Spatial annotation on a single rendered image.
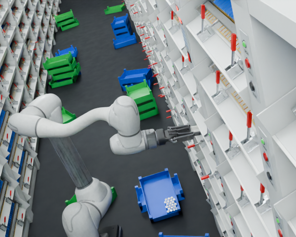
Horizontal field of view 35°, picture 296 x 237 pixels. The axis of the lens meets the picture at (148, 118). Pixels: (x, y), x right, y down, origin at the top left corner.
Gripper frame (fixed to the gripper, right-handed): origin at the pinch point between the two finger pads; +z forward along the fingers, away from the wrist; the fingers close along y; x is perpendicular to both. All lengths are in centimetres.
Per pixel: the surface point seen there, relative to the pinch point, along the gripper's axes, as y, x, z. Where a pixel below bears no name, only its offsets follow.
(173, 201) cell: 50, 75, -9
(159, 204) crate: 56, 80, -17
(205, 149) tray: -5.0, 7.9, 1.1
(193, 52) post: -53, -57, -11
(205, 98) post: -53, -41, -8
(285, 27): -137, -89, -18
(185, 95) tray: 16.7, -10.7, -1.7
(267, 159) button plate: -119, -59, -13
